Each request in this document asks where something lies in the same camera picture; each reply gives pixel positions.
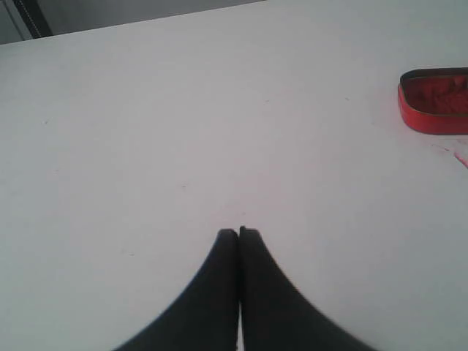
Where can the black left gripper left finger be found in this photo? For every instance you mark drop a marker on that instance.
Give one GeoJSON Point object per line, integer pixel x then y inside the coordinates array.
{"type": "Point", "coordinates": [205, 315]}

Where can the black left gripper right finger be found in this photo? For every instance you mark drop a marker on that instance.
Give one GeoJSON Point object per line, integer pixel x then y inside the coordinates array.
{"type": "Point", "coordinates": [274, 314]}

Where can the red ink pad tin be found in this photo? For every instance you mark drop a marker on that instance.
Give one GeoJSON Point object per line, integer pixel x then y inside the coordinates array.
{"type": "Point", "coordinates": [434, 101]}

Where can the dark vertical post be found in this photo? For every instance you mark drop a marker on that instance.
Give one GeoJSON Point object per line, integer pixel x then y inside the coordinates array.
{"type": "Point", "coordinates": [33, 18]}

